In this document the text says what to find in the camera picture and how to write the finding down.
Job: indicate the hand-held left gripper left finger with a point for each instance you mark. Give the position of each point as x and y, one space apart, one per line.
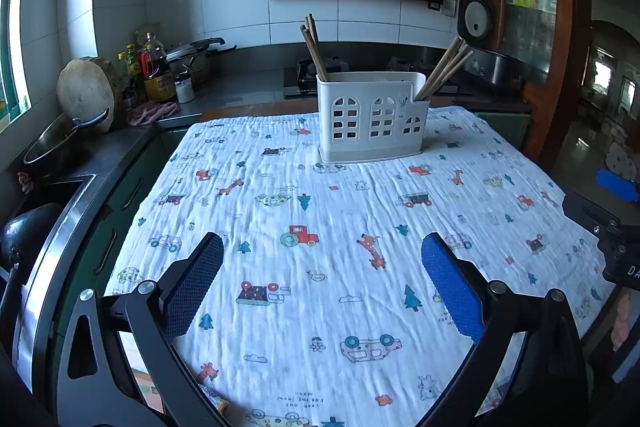
192 287

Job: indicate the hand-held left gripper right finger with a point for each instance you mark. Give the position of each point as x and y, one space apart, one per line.
452 287

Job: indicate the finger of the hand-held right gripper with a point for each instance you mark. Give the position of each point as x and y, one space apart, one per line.
590 212
617 184

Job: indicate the white plastic utensil holder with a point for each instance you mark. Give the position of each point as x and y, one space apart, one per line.
370 127

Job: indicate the group of brown wooden chopsticks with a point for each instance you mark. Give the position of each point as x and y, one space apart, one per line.
316 52

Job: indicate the person's right hand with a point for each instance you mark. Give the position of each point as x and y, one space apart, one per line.
621 322

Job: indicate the green lower cabinet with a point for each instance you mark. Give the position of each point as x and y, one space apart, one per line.
505 129

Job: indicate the white printed cloth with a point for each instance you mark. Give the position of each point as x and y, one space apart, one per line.
325 207

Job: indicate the steel sink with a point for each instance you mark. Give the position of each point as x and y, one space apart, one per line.
55 202

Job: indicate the wooden glass door cabinet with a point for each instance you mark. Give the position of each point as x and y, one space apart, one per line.
540 32

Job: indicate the black round pan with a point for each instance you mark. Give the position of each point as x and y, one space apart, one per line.
27 234

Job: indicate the rice cooker with open lid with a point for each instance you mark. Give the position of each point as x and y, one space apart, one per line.
492 64

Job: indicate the pink rag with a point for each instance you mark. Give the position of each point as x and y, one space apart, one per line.
152 113

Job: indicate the small white jar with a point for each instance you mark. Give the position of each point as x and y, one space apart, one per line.
184 89

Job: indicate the yellow label oil bottle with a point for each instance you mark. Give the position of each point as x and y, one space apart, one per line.
159 79

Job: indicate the round wooden chopping block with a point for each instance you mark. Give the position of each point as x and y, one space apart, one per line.
85 94

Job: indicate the steel pressure cooker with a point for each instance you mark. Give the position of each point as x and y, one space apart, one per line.
197 57

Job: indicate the green seasoning bottle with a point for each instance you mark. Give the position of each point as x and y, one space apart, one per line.
132 62

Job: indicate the gas stove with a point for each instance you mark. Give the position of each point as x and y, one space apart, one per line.
300 79

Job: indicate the window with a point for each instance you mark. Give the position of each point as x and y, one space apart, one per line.
12 57

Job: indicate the wall socket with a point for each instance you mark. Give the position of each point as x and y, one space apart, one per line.
448 6

